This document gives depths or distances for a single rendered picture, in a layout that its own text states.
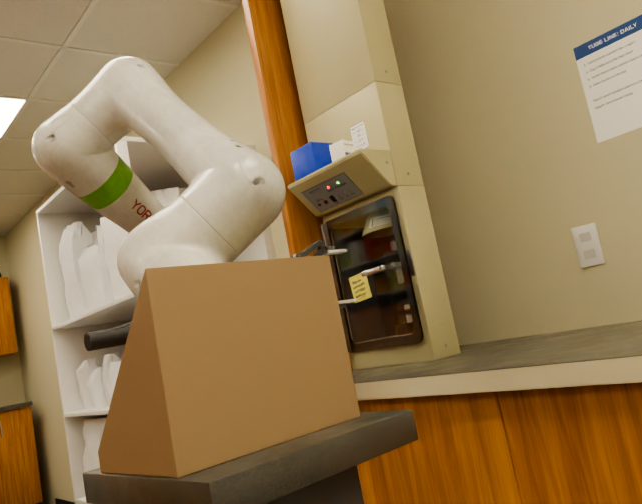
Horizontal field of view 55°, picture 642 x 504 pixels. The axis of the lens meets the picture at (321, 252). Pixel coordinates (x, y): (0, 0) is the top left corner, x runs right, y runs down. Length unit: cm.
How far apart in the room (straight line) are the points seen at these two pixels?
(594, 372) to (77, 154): 97
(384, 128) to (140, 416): 117
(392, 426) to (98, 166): 75
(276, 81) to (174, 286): 139
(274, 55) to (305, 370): 143
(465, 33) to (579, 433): 138
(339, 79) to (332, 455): 132
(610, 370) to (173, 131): 79
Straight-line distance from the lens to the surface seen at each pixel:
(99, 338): 78
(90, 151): 125
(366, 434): 79
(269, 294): 80
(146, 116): 114
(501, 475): 127
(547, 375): 112
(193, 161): 100
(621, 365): 106
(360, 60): 182
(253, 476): 68
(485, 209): 203
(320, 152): 179
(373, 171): 165
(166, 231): 93
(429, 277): 168
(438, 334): 167
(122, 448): 82
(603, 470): 116
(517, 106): 199
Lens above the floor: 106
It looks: 8 degrees up
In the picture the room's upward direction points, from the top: 11 degrees counter-clockwise
